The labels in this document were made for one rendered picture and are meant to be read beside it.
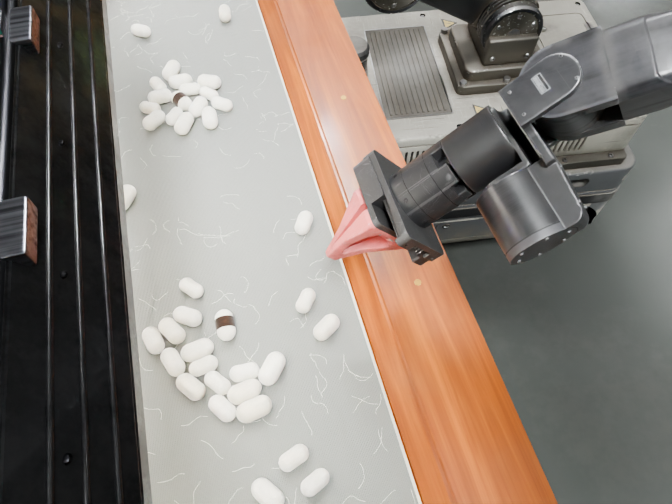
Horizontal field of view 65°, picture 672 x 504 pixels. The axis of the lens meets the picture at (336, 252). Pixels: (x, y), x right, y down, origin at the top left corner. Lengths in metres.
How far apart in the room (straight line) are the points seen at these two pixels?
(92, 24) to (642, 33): 0.39
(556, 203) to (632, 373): 1.16
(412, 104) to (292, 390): 0.79
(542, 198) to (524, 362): 1.06
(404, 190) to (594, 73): 0.17
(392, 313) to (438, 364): 0.08
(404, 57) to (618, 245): 0.85
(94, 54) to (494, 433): 0.48
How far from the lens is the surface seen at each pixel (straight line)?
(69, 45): 0.41
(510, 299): 1.53
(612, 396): 1.52
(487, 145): 0.45
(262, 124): 0.81
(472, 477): 0.57
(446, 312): 0.61
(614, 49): 0.44
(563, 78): 0.44
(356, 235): 0.48
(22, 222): 0.28
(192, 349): 0.61
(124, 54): 0.97
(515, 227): 0.43
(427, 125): 1.18
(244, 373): 0.59
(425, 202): 0.46
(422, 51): 1.36
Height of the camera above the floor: 1.31
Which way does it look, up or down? 59 degrees down
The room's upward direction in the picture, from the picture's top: straight up
